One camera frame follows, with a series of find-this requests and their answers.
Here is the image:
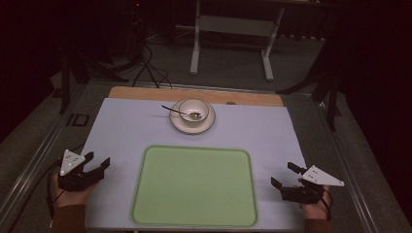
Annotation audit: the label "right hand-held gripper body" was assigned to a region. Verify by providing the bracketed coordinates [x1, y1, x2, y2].
[280, 165, 346, 205]

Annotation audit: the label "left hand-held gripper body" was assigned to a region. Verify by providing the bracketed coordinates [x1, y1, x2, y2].
[57, 149, 105, 192]

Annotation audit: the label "green tray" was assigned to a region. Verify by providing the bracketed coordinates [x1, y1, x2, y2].
[130, 145, 259, 228]

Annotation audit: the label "metal spoon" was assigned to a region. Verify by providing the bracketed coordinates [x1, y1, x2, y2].
[160, 104, 202, 120]

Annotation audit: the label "white saucer plate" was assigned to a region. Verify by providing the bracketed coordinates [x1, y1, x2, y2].
[168, 98, 217, 135]

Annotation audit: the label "white bowl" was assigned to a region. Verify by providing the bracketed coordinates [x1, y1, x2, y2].
[178, 98, 211, 124]

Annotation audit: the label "person's left hand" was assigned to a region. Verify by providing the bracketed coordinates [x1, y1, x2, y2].
[52, 172, 98, 209]

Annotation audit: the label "person's right hand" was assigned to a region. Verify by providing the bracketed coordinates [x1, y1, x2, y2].
[300, 184, 332, 221]

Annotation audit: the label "white table mat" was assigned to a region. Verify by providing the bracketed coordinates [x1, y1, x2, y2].
[83, 97, 308, 231]

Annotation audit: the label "black floor socket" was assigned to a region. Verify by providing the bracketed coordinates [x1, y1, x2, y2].
[66, 113, 90, 127]

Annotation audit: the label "black tripod stand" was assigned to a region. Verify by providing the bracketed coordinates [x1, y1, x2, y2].
[57, 48, 130, 115]
[275, 38, 343, 132]

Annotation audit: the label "white metal stand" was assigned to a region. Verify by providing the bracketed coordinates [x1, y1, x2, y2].
[189, 0, 286, 83]

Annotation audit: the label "black floor cables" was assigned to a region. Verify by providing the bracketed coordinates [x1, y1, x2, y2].
[127, 3, 173, 89]

